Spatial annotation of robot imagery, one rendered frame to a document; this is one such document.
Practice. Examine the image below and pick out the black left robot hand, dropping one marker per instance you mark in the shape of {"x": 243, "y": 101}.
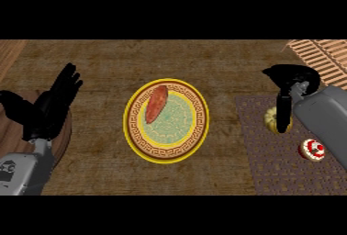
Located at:
{"x": 44, "y": 113}

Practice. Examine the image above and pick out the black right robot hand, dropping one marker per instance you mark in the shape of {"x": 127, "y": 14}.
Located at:
{"x": 283, "y": 101}

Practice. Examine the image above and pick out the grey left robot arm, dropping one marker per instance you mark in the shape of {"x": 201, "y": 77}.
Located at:
{"x": 23, "y": 171}

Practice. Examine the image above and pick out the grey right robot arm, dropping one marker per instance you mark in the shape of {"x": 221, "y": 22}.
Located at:
{"x": 322, "y": 117}

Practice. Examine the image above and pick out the yellow squash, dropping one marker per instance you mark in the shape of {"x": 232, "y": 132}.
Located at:
{"x": 270, "y": 120}

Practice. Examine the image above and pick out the brown woven placemat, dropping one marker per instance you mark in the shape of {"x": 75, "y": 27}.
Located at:
{"x": 288, "y": 159}

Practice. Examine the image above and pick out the red and white cupcake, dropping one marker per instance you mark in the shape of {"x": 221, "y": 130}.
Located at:
{"x": 311, "y": 149}

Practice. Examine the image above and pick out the yellow rimmed patterned plate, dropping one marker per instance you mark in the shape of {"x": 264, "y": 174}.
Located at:
{"x": 165, "y": 120}

